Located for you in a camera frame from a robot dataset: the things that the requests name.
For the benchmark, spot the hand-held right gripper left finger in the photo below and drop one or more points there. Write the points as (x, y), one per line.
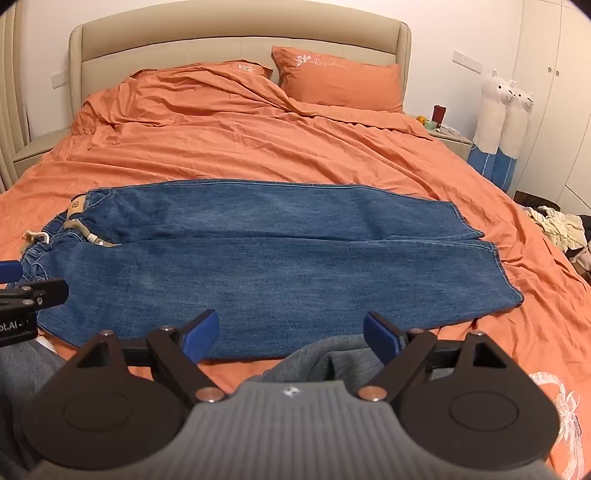
(204, 330)

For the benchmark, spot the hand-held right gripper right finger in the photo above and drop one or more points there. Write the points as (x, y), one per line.
(376, 334)

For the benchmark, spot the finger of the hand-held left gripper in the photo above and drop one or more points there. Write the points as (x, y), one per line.
(9, 271)
(46, 293)

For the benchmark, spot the blue denim pants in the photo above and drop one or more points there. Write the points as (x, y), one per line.
(277, 277)

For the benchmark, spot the person's grey clothing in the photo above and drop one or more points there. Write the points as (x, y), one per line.
(314, 360)

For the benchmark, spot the beige nightstand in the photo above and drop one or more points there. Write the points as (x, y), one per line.
(455, 144)
(37, 147)

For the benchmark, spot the beige curtain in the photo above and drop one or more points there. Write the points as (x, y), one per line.
(9, 115)

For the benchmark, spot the orange duvet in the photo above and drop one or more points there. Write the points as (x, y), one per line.
(231, 138)

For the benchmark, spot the pile of clothes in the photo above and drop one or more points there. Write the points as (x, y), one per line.
(561, 226)

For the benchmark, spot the small green object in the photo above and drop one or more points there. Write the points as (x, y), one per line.
(431, 125)

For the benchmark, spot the orange pillow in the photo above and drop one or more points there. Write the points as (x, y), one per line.
(231, 70)
(337, 83)

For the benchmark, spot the beige padded headboard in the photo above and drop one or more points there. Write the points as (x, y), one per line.
(184, 41)

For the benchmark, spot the white wardrobe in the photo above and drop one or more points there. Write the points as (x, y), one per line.
(554, 92)

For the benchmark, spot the white wall outlet plate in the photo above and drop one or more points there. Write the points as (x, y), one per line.
(59, 81)

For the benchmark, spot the white wall switch plate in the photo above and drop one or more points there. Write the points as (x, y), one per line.
(467, 59)

